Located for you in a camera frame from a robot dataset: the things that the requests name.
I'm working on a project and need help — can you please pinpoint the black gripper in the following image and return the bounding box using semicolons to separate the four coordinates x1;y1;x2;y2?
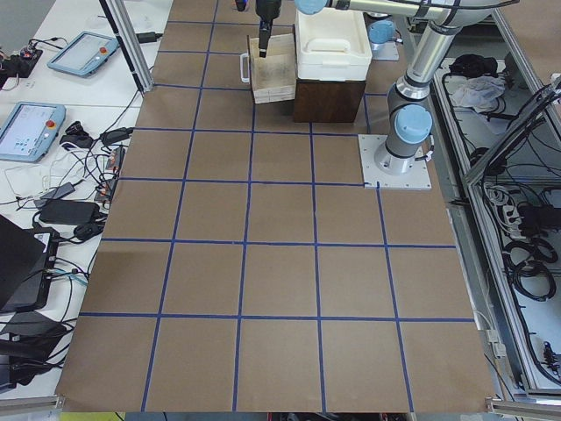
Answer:
255;0;281;58

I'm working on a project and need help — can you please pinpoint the white plastic tray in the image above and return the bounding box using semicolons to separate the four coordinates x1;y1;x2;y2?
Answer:
295;8;372;82

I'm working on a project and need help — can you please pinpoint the dark brown wooden cabinet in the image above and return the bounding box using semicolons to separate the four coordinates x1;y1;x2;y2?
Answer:
293;79;366;123

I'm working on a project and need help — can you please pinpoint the blue teach pendant far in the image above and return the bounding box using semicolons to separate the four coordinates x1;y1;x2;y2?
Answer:
46;31;119;77

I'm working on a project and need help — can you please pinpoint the blue teach pendant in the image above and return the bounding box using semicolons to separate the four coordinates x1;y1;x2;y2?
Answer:
1;102;67;163
46;31;119;77

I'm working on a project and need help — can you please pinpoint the white crumpled cloth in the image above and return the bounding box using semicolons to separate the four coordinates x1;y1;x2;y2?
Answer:
451;76;506;112

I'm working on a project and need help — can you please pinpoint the blue teach pendant near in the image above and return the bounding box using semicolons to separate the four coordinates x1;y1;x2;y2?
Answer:
1;102;67;163

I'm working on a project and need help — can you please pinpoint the black power adapter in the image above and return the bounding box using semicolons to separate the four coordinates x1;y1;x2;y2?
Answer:
39;199;101;225

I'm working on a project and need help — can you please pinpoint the black laptop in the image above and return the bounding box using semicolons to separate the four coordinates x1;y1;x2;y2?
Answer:
1;217;60;313

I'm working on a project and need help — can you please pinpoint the wooden drawer with white handle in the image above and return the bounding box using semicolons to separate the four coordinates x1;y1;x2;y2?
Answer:
239;33;296;104

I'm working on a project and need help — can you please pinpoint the aluminium frame post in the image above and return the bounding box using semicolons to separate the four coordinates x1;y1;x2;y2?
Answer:
99;0;153;94

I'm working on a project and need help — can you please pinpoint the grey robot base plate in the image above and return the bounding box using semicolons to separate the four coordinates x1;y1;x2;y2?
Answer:
358;134;432;191

